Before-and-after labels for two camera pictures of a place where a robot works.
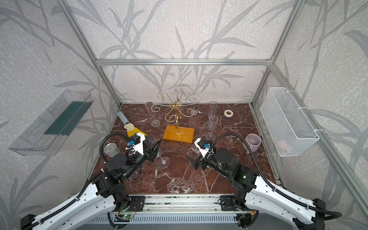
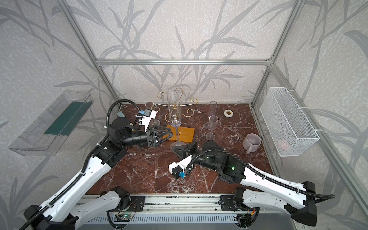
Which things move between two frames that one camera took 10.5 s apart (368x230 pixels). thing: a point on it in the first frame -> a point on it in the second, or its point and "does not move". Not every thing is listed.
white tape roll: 228,113 does not move
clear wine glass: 213,120 does not move
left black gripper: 150,154 -> 152,134
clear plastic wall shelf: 46,135 does not move
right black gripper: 201,162 -> 189,150
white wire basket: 290,131 does not move
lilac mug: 253,141 does not move
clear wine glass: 164,162 -> 156,122
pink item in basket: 281,144 does not move
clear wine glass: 194,98 -> 174,98
